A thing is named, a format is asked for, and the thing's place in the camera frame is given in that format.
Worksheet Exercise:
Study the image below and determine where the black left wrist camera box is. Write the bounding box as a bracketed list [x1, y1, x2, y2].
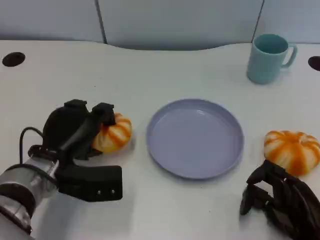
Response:
[55, 164, 124, 203]

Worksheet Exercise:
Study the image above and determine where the lilac plate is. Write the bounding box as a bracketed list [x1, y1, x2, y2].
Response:
[146, 98, 245, 181]

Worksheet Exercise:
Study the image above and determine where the pale green mug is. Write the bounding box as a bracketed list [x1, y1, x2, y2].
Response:
[246, 33, 298, 85]

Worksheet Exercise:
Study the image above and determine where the black round table grommet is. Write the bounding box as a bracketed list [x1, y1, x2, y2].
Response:
[1, 51, 26, 68]
[307, 55, 320, 69]

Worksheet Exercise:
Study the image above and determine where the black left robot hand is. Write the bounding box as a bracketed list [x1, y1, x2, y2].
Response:
[41, 99, 117, 162]

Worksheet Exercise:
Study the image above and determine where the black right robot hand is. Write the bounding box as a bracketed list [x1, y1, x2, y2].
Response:
[239, 159, 320, 240]

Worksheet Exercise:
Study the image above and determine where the orange white toy bread roll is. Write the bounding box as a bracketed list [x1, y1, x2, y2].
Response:
[91, 112, 133, 154]
[264, 129, 320, 177]

